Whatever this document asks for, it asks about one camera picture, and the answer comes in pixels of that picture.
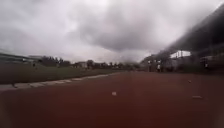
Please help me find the pale kerb strip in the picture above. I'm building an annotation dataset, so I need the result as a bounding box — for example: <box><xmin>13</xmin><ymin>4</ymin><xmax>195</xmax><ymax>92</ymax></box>
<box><xmin>0</xmin><ymin>70</ymin><xmax>129</xmax><ymax>92</ymax></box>

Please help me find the red running track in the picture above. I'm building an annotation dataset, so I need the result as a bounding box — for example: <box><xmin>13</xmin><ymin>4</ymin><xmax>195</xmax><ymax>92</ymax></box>
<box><xmin>0</xmin><ymin>70</ymin><xmax>224</xmax><ymax>128</ymax></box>

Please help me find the row of trees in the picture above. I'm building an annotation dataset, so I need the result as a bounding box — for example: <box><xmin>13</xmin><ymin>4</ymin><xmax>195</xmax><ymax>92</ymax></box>
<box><xmin>39</xmin><ymin>55</ymin><xmax>141</xmax><ymax>70</ymax></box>

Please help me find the grey grandstand building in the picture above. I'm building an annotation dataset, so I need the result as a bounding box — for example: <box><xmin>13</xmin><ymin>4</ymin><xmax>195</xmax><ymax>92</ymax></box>
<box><xmin>139</xmin><ymin>3</ymin><xmax>224</xmax><ymax>74</ymax></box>

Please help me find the green grass field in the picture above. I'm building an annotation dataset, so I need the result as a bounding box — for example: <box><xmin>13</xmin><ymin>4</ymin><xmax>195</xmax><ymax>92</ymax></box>
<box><xmin>0</xmin><ymin>63</ymin><xmax>126</xmax><ymax>85</ymax></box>

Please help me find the low building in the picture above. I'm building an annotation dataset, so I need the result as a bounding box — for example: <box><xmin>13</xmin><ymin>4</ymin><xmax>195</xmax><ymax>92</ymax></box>
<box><xmin>0</xmin><ymin>51</ymin><xmax>43</xmax><ymax>65</ymax></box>

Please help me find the person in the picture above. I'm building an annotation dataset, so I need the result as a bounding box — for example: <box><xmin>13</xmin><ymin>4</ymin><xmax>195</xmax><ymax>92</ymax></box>
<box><xmin>156</xmin><ymin>63</ymin><xmax>162</xmax><ymax>73</ymax></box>

